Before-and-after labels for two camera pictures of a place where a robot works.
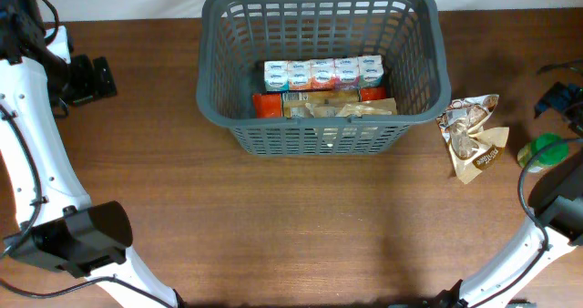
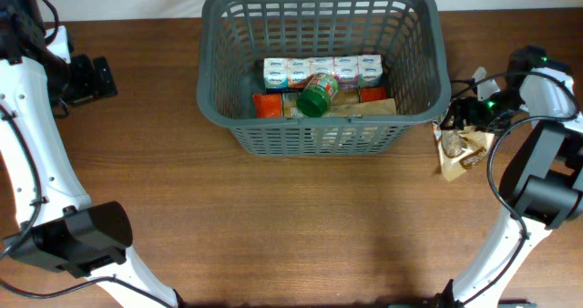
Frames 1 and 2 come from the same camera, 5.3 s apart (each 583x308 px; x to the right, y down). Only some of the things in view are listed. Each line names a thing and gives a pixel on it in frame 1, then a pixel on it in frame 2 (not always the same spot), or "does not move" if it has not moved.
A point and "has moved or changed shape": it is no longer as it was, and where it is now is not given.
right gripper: x=558 y=97 to x=457 y=109
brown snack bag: x=472 y=144 has moved or changed shape
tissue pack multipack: x=342 y=73 does not move
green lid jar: x=551 y=158 has moved or changed shape
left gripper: x=90 y=87 does not move
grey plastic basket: x=250 y=23 does not move
